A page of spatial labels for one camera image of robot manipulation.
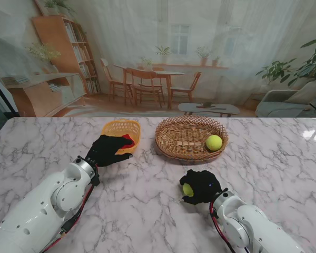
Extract oval wicker basket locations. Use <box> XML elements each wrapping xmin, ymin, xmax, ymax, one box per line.
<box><xmin>154</xmin><ymin>114</ymin><xmax>229</xmax><ymax>161</ymax></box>

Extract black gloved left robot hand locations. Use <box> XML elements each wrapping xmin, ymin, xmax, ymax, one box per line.
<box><xmin>84</xmin><ymin>134</ymin><xmax>135</xmax><ymax>168</ymax></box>

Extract dining room print backdrop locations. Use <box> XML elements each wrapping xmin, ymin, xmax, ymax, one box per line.
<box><xmin>0</xmin><ymin>0</ymin><xmax>316</xmax><ymax>118</ymax></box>

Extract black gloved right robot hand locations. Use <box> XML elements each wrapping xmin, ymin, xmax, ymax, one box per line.
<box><xmin>179</xmin><ymin>169</ymin><xmax>223</xmax><ymax>205</ymax></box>

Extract red black right arm cable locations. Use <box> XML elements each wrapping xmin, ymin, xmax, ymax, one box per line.
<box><xmin>209</xmin><ymin>202</ymin><xmax>251</xmax><ymax>253</ymax></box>

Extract red black left arm cable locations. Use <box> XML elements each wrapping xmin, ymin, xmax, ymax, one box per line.
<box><xmin>42</xmin><ymin>181</ymin><xmax>100</xmax><ymax>253</ymax></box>

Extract red black arm cable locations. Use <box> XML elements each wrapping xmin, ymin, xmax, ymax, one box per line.
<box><xmin>42</xmin><ymin>181</ymin><xmax>100</xmax><ymax>253</ymax></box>
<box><xmin>209</xmin><ymin>202</ymin><xmax>251</xmax><ymax>253</ymax></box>

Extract black backdrop stand pole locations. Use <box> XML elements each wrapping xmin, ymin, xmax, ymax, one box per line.
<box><xmin>0</xmin><ymin>71</ymin><xmax>19</xmax><ymax>116</ymax></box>

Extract yellow-green tennis ball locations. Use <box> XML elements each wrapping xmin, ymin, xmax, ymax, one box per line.
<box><xmin>183</xmin><ymin>183</ymin><xmax>195</xmax><ymax>197</ymax></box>
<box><xmin>205</xmin><ymin>134</ymin><xmax>223</xmax><ymax>151</ymax></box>

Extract yellow plastic mesh basket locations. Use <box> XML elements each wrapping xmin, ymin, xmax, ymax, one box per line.
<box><xmin>102</xmin><ymin>119</ymin><xmax>142</xmax><ymax>155</ymax></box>

